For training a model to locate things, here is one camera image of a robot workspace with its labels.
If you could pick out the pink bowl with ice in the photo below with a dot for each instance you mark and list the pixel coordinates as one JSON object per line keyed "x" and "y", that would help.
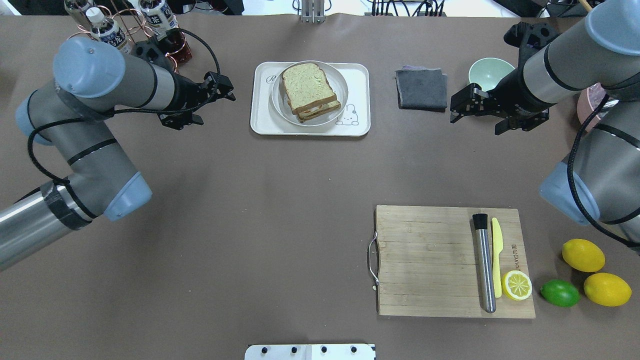
{"x": 588, "y": 100}

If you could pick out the dark drink bottle three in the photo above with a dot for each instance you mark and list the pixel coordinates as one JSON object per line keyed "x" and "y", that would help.
{"x": 77, "y": 10}

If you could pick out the steel black-tipped knife handle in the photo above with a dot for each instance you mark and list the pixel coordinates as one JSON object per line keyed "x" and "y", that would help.
{"x": 486, "y": 286}

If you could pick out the cream rabbit tray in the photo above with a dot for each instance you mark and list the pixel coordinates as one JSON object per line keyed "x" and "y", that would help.
{"x": 355, "y": 120}

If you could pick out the dark drink bottle two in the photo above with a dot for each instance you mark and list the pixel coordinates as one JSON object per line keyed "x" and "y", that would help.
{"x": 159, "y": 16}

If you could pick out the bread slice on plate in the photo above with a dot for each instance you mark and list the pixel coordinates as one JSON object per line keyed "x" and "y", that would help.
{"x": 317, "y": 111}

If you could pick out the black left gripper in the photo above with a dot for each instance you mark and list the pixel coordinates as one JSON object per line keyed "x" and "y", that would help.
{"x": 185, "y": 93}

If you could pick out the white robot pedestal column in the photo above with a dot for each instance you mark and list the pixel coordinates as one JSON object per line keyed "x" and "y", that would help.
{"x": 331, "y": 351}

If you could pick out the grey folded cloth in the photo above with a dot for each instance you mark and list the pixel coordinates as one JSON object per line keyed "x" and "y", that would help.
{"x": 420, "y": 88}

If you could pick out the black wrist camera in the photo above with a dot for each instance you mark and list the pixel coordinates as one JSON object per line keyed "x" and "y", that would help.
{"x": 529, "y": 38}
{"x": 149, "y": 52}

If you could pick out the yellow lemon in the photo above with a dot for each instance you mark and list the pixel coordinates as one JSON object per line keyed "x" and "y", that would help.
{"x": 583, "y": 255}
{"x": 607, "y": 289}

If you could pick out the white round plate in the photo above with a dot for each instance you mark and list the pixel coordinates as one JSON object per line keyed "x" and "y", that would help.
{"x": 337, "y": 82}

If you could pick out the yellow lemon far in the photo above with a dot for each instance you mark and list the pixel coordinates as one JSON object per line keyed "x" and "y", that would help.
{"x": 607, "y": 289}

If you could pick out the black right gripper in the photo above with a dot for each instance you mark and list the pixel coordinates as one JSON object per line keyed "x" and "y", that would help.
{"x": 510, "y": 93}

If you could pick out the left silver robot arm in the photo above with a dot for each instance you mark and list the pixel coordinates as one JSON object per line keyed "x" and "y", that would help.
{"x": 89, "y": 173}

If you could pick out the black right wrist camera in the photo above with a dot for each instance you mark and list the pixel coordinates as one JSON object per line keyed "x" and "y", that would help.
{"x": 529, "y": 38}

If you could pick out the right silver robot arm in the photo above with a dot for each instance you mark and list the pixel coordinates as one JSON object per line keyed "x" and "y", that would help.
{"x": 597, "y": 184}

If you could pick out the mint green bowl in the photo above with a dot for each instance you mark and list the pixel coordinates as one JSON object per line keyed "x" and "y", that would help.
{"x": 488, "y": 72}

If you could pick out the yellow lemon near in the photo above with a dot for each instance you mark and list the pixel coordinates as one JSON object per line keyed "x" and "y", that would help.
{"x": 583, "y": 255}

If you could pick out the green lime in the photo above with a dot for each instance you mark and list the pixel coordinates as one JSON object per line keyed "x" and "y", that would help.
{"x": 560, "y": 293}

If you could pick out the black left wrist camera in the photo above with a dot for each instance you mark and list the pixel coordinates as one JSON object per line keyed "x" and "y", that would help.
{"x": 149, "y": 52}

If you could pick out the yellow lemon squeezer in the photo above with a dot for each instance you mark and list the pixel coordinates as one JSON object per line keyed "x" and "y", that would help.
{"x": 515, "y": 284}

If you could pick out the bread slice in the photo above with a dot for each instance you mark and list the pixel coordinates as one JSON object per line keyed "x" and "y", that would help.
{"x": 306, "y": 86}
{"x": 317, "y": 111}

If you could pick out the aluminium frame post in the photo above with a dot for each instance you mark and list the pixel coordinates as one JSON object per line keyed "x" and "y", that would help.
{"x": 312, "y": 11}

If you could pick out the dark drink bottle one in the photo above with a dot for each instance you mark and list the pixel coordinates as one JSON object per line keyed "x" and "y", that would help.
{"x": 107, "y": 30}

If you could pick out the copper wire bottle rack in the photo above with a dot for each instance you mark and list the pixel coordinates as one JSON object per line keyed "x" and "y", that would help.
{"x": 128, "y": 15}

